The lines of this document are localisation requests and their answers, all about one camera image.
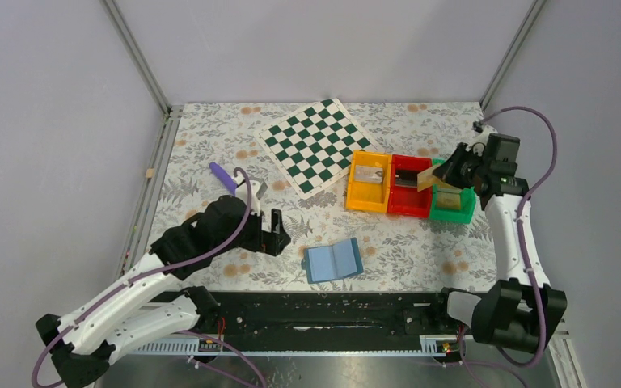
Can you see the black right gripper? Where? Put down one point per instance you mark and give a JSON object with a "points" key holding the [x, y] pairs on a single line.
{"points": [[462, 166]]}

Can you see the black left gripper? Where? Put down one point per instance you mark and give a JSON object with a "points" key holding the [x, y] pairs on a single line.
{"points": [[267, 234]]}

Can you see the blue leather card holder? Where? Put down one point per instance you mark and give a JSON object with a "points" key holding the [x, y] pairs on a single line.
{"points": [[338, 261]]}

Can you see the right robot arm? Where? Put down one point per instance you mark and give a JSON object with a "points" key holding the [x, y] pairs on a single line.
{"points": [[521, 311]]}

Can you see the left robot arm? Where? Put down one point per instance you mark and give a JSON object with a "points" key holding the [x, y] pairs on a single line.
{"points": [[85, 343]]}

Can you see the black card in red bin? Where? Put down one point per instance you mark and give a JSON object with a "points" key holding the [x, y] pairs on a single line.
{"points": [[405, 178]]}

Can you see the silver card in yellow bin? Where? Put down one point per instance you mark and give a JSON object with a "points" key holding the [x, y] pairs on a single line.
{"points": [[368, 174]]}

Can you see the green plastic bin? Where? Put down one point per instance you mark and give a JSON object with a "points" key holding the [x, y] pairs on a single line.
{"points": [[463, 216]]}

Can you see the red plastic bin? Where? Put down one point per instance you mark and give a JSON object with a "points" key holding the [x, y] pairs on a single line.
{"points": [[408, 201]]}

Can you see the floral patterned table mat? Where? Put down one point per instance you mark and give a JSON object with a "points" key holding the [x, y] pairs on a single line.
{"points": [[398, 252]]}

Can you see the yellow plastic bin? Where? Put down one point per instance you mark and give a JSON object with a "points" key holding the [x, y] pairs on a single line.
{"points": [[369, 184]]}

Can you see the green white chessboard mat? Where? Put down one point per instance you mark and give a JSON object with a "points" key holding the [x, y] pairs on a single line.
{"points": [[313, 146]]}

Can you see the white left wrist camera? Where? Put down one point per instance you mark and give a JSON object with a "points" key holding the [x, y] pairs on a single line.
{"points": [[257, 191]]}

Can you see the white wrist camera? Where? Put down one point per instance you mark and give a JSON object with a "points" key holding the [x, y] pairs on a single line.
{"points": [[483, 132], [257, 191]]}

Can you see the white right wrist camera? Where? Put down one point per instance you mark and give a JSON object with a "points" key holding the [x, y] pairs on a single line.
{"points": [[483, 132]]}

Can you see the purple cylindrical handle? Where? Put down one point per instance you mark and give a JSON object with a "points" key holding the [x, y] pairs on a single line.
{"points": [[224, 177]]}

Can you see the white slotted cable duct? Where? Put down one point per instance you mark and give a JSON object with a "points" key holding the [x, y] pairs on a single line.
{"points": [[305, 344]]}

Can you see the right aluminium frame post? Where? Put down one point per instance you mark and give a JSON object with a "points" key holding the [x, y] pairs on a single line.
{"points": [[515, 47]]}

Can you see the aluminium frame post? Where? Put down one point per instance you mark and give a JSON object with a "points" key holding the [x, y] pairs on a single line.
{"points": [[136, 55], [515, 47]]}

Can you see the left aluminium frame post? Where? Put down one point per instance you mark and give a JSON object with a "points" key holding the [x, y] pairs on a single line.
{"points": [[136, 55]]}

